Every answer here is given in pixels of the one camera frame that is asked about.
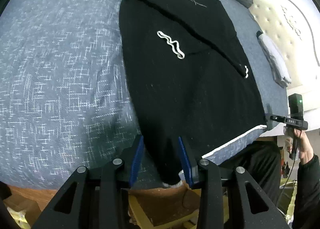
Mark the black sweater with white trim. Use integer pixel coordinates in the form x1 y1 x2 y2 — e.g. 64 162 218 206
119 0 266 185

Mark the person's right forearm black sleeve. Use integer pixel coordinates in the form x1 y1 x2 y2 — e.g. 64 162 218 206
292 155 320 228

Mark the black tracker box green light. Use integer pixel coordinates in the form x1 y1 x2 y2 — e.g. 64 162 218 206
288 93 303 120

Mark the floor clutter beside bed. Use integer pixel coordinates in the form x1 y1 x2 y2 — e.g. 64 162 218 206
274 141 301 222

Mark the cream tufted headboard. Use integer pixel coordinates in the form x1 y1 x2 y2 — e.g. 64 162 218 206
249 0 319 130

